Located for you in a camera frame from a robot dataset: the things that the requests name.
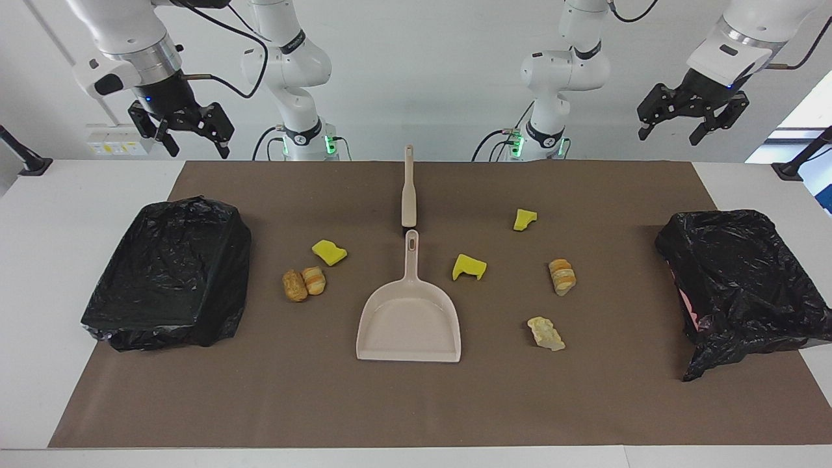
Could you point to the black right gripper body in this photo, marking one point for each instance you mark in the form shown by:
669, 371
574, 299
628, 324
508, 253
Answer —
166, 97

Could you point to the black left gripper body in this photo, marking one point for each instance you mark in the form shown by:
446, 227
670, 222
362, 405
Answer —
708, 91

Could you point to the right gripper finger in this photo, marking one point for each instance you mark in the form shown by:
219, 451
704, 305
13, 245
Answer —
156, 127
218, 123

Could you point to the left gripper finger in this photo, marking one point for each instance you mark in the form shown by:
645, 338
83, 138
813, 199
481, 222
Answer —
731, 114
660, 104

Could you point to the small yellow green sponge piece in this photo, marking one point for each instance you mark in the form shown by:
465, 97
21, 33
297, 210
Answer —
523, 220

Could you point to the brown toy bread roll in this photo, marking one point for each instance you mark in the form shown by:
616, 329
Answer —
294, 286

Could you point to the orange striped toy croissant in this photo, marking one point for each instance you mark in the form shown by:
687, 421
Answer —
561, 276
314, 281

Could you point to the beige hand brush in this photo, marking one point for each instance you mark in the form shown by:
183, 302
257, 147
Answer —
408, 201

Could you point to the notched yellow sponge piece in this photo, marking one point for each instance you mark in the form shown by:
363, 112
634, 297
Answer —
469, 265

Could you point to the pale toy croissant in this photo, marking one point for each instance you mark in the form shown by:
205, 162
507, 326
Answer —
546, 333

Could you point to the beige plastic dustpan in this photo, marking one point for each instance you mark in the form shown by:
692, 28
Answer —
409, 325

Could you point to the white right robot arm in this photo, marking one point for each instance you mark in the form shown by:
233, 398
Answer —
123, 32

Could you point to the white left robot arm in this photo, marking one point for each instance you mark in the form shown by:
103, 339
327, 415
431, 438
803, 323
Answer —
565, 65

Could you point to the black bag lined pink bin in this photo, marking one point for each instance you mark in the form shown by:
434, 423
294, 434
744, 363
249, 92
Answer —
734, 273

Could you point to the bright window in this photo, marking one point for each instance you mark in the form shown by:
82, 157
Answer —
812, 110

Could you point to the black clamp stand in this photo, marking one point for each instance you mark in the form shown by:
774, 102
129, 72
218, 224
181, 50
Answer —
32, 166
790, 170

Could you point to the brown table mat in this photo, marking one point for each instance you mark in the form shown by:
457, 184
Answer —
416, 403

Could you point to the white wall socket strip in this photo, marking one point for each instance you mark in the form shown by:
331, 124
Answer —
117, 140

